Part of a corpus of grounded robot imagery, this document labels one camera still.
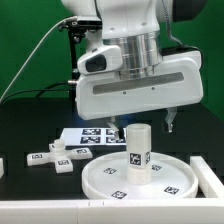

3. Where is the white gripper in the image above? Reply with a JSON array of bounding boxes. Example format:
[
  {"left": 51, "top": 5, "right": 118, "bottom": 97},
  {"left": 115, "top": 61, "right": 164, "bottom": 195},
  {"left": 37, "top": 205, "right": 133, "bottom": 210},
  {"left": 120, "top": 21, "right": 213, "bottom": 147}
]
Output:
[{"left": 76, "top": 50, "right": 203, "bottom": 140}]

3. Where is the white round table top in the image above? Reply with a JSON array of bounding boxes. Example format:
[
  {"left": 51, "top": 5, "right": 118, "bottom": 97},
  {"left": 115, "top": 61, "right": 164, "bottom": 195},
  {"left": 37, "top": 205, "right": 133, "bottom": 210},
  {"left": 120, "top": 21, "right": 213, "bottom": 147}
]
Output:
[{"left": 82, "top": 152, "right": 198, "bottom": 200}]

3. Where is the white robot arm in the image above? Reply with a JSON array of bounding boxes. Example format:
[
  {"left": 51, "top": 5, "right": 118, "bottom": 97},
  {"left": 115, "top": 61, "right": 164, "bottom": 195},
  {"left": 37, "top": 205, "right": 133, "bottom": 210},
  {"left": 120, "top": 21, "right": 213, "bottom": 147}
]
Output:
[{"left": 61, "top": 0, "right": 208, "bottom": 131}]

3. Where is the white marker tag sheet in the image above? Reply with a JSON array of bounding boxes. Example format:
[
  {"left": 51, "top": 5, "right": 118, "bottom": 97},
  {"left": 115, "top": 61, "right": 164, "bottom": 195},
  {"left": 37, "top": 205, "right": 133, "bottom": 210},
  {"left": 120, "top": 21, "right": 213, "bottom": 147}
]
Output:
[{"left": 60, "top": 128, "right": 126, "bottom": 146}]

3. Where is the small white block left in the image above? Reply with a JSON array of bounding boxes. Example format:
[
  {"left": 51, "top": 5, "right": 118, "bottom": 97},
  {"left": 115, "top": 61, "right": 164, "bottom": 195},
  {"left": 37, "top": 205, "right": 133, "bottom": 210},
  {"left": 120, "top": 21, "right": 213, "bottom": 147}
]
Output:
[{"left": 0, "top": 158, "right": 4, "bottom": 179}]

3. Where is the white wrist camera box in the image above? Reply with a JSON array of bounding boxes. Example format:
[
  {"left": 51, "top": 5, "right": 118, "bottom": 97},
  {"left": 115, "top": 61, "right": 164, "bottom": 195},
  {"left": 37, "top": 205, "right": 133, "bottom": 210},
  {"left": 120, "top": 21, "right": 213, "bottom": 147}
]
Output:
[{"left": 77, "top": 45, "right": 123, "bottom": 75}]

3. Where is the black cable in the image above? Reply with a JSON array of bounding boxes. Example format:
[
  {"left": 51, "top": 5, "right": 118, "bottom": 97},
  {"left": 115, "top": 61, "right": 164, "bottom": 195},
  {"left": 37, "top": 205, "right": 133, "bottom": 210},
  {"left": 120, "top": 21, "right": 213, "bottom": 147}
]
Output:
[{"left": 0, "top": 81, "right": 72, "bottom": 105}]

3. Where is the white L-shaped frame border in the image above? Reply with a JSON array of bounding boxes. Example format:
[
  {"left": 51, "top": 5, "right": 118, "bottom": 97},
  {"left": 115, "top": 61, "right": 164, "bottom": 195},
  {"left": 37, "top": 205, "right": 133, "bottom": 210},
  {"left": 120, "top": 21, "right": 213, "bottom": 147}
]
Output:
[{"left": 0, "top": 156, "right": 224, "bottom": 224}]

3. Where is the white cable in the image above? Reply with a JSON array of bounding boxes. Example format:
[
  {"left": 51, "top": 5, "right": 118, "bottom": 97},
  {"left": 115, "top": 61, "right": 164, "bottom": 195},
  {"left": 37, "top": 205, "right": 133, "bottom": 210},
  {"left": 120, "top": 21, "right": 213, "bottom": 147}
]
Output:
[{"left": 0, "top": 15, "right": 78, "bottom": 103}]

